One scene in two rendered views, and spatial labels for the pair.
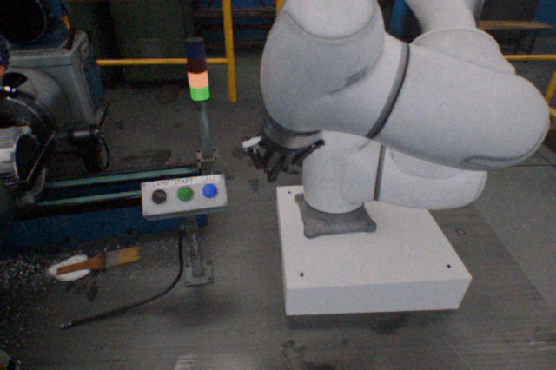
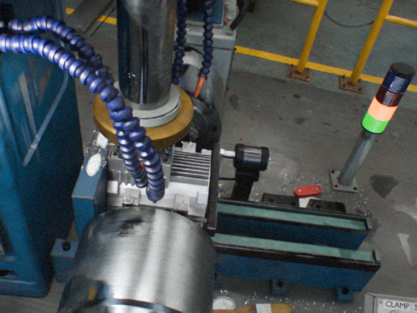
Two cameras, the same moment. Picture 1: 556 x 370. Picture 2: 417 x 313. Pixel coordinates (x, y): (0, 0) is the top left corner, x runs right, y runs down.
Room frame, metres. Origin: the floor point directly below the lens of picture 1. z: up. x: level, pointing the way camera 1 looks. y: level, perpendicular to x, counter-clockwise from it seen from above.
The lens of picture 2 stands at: (0.20, 0.54, 1.73)
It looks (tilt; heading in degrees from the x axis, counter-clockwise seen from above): 45 degrees down; 7
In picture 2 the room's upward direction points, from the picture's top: 10 degrees clockwise
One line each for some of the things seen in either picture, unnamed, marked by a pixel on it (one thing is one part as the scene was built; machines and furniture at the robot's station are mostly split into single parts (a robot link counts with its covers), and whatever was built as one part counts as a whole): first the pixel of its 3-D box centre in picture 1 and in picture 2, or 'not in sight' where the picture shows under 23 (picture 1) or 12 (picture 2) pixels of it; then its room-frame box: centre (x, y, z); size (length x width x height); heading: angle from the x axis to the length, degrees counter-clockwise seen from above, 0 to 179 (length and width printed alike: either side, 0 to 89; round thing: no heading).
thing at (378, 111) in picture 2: (198, 77); (382, 107); (1.17, 0.23, 1.10); 0.06 x 0.06 x 0.04
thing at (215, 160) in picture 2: (41, 157); (214, 185); (0.82, 0.60, 1.01); 0.26 x 0.04 x 0.03; 11
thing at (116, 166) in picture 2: not in sight; (143, 156); (0.77, 0.74, 1.11); 0.12 x 0.11 x 0.07; 101
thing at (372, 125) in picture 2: (200, 91); (375, 120); (1.17, 0.23, 1.05); 0.06 x 0.06 x 0.04
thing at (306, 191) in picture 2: not in sight; (307, 191); (1.08, 0.34, 0.81); 0.09 x 0.03 x 0.02; 119
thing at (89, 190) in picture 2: not in sight; (90, 192); (0.74, 0.86, 0.97); 0.30 x 0.11 x 0.34; 11
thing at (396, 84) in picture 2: (195, 49); (398, 78); (1.17, 0.23, 1.19); 0.06 x 0.06 x 0.04
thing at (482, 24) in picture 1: (482, 42); not in sight; (4.83, -2.66, 0.21); 1.40 x 0.33 x 0.43; 90
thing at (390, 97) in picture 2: (196, 64); (390, 93); (1.17, 0.23, 1.14); 0.06 x 0.06 x 0.04
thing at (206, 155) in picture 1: (201, 103); (369, 131); (1.17, 0.23, 1.01); 0.08 x 0.08 x 0.42; 11
